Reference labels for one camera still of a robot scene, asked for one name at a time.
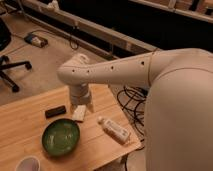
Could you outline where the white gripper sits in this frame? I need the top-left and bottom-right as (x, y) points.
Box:
(69, 84), (94, 112)

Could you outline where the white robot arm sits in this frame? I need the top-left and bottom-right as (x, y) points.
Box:
(58, 48), (213, 171)

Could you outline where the white sponge block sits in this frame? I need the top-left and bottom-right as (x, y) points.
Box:
(72, 105), (86, 122)

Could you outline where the black rectangular block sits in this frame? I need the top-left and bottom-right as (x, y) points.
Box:
(45, 105), (66, 118)

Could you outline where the green bowl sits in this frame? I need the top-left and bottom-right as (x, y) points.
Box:
(41, 118), (80, 157)

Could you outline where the white plastic bottle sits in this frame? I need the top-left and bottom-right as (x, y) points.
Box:
(97, 116), (130, 144)

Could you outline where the power strip on floor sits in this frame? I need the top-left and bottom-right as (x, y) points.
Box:
(24, 33), (48, 48)

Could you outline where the black office chair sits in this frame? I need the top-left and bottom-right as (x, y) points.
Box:
(0, 18), (32, 92)

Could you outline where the black cable bundle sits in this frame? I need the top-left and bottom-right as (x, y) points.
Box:
(116, 85), (149, 151)

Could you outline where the long metal rail frame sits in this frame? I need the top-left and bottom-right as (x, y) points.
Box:
(14, 0), (159, 54)

